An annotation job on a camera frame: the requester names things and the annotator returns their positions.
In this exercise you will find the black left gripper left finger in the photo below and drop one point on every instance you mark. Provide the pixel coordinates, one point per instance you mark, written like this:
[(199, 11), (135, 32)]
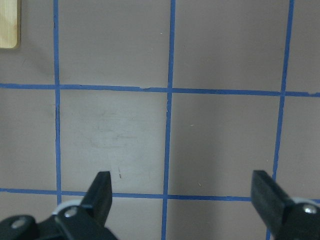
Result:
[(84, 220)]

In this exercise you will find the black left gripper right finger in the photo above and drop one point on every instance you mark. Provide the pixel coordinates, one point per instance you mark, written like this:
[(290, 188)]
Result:
[(286, 217)]

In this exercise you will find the wooden stand base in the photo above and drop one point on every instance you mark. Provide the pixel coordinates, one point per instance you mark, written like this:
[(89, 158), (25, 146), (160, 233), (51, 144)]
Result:
[(10, 24)]

